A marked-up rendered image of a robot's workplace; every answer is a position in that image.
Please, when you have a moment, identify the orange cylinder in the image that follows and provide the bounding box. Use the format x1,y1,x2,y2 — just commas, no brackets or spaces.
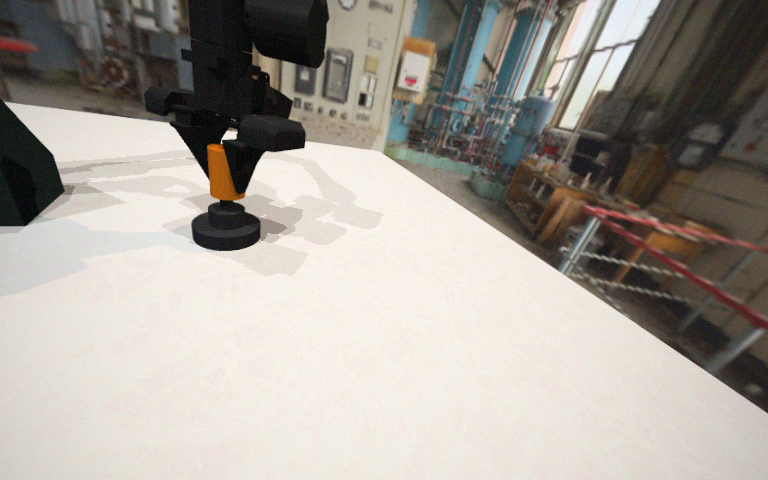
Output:
207,144,246,200

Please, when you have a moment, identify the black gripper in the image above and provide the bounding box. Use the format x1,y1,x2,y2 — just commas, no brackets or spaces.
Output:
144,39,306,194

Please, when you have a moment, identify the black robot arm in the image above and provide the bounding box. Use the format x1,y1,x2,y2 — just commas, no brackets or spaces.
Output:
188,0,330,119

